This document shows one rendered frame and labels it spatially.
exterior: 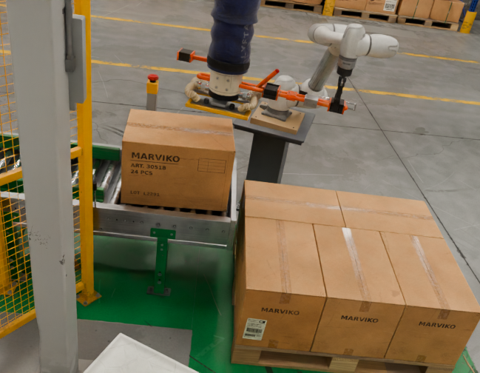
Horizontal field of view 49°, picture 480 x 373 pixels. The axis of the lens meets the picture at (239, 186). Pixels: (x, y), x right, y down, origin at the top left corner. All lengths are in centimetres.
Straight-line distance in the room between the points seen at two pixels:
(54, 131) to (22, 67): 23
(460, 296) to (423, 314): 24
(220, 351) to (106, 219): 95
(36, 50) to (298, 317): 174
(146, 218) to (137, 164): 30
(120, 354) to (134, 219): 139
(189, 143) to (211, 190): 30
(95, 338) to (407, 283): 168
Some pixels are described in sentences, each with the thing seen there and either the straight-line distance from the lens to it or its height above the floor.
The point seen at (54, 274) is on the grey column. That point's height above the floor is 79.
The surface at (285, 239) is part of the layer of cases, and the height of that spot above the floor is 54.
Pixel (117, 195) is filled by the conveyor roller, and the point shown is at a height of 55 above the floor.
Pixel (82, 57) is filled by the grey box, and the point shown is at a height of 164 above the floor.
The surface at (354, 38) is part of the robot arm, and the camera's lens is 267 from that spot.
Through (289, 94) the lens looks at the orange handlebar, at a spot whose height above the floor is 127.
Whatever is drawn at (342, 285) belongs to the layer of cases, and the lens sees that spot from 275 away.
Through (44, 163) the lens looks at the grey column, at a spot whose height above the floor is 131.
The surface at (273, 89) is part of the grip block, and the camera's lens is 282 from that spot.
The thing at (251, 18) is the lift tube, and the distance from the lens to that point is 269.
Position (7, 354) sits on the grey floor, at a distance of 304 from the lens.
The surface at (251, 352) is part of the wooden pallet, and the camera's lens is 291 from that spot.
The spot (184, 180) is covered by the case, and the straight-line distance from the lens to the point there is 292.
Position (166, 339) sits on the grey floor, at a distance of 304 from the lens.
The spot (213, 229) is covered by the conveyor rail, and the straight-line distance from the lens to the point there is 292.
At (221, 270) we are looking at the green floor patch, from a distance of 347.
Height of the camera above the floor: 230
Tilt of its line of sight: 32 degrees down
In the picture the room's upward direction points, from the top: 9 degrees clockwise
